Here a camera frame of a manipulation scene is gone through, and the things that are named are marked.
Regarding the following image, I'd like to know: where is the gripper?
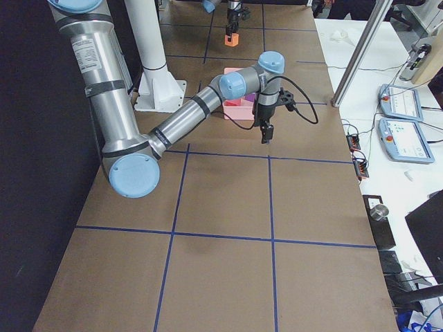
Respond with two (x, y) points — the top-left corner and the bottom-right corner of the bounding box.
(226, 1), (242, 36)
(254, 93), (278, 144)

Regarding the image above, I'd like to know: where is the orange foam block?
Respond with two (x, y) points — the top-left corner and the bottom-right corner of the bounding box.
(224, 33), (239, 47)

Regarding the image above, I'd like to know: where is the purple foam block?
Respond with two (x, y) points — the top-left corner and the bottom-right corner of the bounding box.
(244, 93), (255, 102)

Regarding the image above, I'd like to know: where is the red foam block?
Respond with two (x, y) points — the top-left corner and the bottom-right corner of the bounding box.
(224, 99), (241, 106)

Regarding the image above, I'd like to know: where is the pink plastic bin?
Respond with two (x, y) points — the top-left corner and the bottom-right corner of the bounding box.
(219, 68), (257, 120)

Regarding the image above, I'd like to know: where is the left orange connector block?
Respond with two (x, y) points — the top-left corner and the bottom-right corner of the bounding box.
(346, 133), (361, 151)

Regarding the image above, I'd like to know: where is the orange connector block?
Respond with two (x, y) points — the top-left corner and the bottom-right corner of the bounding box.
(346, 133), (361, 151)
(352, 157), (369, 181)

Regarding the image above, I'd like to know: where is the right orange connector block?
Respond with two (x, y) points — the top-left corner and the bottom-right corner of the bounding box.
(352, 157), (369, 181)

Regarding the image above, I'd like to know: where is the near teach pendant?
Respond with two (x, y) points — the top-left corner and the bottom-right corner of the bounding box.
(378, 118), (435, 164)

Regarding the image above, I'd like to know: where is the teach pendant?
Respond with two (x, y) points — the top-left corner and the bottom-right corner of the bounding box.
(379, 84), (424, 122)
(378, 118), (435, 164)

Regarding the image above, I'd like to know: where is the far teach pendant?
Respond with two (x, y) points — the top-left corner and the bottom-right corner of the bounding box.
(379, 84), (424, 122)

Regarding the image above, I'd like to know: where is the metal cup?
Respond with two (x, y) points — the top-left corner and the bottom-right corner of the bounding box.
(369, 204), (389, 221)

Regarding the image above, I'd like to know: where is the black box under cup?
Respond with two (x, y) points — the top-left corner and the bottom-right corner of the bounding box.
(363, 194), (396, 250)

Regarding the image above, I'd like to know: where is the wooden board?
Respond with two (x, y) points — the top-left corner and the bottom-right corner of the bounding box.
(411, 27), (442, 85)

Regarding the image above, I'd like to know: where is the black monitor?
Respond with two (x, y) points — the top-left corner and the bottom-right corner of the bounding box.
(406, 196), (442, 284)

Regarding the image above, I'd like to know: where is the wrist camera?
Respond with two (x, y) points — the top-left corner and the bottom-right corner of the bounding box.
(278, 87), (296, 111)
(241, 7), (251, 21)

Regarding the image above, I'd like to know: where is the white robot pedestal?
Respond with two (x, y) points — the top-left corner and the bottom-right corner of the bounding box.
(125, 0), (187, 113)

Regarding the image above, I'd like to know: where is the aluminium frame post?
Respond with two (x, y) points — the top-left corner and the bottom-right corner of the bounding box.
(331, 0), (393, 107)

